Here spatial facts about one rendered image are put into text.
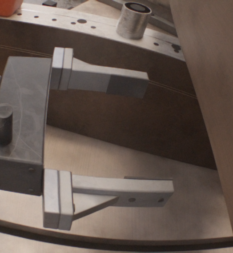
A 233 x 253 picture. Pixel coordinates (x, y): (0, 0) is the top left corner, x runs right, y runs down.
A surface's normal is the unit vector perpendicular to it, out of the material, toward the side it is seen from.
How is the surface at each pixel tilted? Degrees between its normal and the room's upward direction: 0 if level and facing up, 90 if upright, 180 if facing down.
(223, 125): 90
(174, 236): 0
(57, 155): 0
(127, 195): 90
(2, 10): 97
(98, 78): 90
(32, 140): 0
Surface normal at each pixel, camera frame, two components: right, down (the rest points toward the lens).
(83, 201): 0.25, -0.68
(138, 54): -0.13, 0.68
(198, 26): -0.97, -0.17
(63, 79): 0.10, 0.73
